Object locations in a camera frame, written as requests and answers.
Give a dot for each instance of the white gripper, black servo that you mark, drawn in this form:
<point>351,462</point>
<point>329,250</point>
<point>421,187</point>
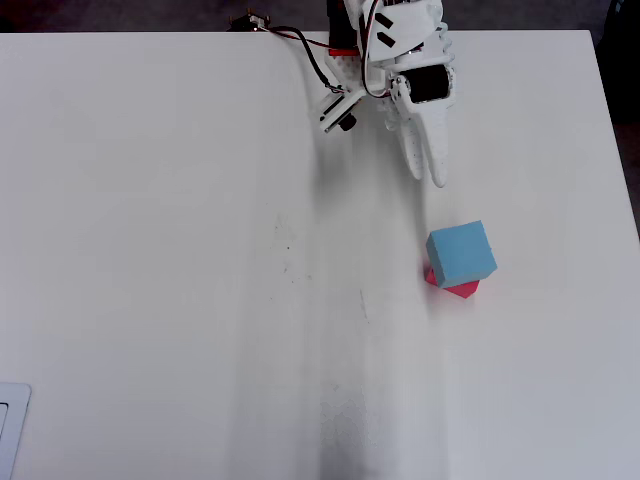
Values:
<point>428,84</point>

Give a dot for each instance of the wrist camera module, white mount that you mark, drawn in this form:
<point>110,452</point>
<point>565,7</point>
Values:
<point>332,112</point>

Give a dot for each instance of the blue foam cube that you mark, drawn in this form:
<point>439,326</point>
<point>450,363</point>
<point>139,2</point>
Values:
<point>462,252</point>

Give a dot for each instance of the small bare circuit board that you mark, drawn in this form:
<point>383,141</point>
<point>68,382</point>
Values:
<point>250,22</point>

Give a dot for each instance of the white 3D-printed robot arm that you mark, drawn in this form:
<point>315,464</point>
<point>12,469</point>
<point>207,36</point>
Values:
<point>410,30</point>

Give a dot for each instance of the red foam cube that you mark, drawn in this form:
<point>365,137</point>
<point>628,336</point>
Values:
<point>462,290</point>

